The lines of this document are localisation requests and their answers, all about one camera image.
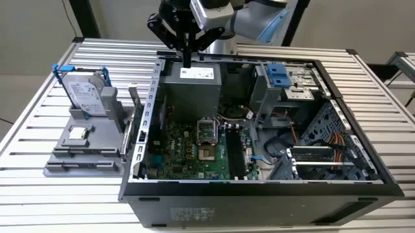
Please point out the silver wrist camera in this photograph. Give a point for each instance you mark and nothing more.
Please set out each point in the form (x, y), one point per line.
(212, 12)

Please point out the green graphics card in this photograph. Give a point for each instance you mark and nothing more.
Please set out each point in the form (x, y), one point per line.
(138, 109)

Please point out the black PC case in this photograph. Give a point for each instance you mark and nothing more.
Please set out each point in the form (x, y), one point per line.
(228, 208)

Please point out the grey metal drive cage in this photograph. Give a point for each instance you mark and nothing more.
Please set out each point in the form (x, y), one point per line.
(266, 97)

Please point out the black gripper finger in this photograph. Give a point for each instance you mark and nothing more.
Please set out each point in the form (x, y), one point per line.
(162, 29)
(212, 36)

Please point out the grey power supply unit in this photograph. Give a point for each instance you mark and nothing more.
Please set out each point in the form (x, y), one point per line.
(192, 97)

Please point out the metal locking lever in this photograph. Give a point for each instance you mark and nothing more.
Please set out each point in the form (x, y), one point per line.
(217, 132)

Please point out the black RAM slot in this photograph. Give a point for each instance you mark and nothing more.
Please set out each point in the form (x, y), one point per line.
(236, 150)
(232, 150)
(240, 150)

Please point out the blue drive latch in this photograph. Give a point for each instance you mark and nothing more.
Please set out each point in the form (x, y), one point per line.
(277, 75)

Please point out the teal board connector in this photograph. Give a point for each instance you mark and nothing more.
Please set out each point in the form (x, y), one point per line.
(157, 162)

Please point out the aluminium side table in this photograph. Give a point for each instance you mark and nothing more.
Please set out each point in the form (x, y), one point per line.
(402, 60)

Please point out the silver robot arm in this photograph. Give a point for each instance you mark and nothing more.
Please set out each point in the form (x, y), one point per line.
(246, 19)

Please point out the grey disk bay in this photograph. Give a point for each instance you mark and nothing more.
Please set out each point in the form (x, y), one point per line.
(312, 154)

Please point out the silver CPU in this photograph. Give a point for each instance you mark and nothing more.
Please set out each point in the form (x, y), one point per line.
(77, 133)

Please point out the hard disk in blue carrier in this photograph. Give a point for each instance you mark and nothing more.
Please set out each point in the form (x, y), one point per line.
(83, 92)

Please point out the black metal post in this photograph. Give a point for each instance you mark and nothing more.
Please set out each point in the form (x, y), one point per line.
(87, 19)
(298, 24)

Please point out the green motherboard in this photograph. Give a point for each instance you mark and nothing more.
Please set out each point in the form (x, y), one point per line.
(212, 167)

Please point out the CPU socket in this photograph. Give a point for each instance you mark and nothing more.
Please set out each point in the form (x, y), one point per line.
(208, 154)

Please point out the grey parts rack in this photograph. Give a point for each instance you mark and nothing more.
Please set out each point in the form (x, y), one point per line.
(103, 138)

